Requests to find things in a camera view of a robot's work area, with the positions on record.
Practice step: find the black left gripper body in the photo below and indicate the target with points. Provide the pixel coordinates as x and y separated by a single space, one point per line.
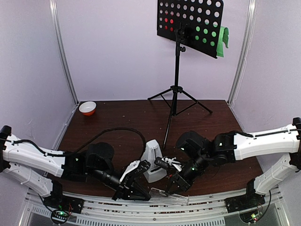
125 185

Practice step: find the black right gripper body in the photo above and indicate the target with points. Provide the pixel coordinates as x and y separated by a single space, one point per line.
178 178

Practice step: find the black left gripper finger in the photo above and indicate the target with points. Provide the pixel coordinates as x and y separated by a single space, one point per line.
117 195
138 193

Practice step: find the clear metronome cover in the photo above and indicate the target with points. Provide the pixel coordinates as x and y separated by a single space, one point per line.
161 196

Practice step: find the white metronome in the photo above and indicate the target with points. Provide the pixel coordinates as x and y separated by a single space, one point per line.
155 172

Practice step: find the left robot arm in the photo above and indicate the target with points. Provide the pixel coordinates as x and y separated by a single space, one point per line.
20 158

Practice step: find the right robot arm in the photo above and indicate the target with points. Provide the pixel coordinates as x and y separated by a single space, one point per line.
235 146

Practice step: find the left circuit board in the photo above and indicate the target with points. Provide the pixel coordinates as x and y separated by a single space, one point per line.
59 216

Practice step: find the circuit board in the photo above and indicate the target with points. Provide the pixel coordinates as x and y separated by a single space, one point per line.
251 217
59 216

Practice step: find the right circuit board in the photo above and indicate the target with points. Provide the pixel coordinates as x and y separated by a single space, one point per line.
251 217

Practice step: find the orange white bowl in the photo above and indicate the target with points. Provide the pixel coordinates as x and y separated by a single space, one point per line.
87 108

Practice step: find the green cloth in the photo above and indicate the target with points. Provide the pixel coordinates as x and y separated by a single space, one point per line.
223 41

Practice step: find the black music stand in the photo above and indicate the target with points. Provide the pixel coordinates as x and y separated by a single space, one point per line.
189 23

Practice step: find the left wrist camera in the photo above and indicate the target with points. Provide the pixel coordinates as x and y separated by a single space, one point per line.
134 169

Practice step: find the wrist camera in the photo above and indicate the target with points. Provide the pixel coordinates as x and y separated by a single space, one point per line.
134 169
166 163

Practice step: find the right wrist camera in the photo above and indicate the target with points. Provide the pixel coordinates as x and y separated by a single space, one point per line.
166 163

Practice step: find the aluminium front rail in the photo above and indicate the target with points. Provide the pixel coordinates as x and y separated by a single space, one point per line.
203 210

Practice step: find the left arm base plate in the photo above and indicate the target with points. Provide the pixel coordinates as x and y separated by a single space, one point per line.
74 205

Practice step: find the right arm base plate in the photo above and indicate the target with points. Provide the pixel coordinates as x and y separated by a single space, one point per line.
242 202

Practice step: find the right aluminium frame post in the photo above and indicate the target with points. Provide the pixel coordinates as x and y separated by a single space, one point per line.
246 44

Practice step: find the aluminium frame post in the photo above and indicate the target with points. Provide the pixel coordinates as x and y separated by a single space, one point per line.
62 54
246 44

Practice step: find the left aluminium frame post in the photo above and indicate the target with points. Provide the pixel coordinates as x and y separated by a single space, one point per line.
62 54

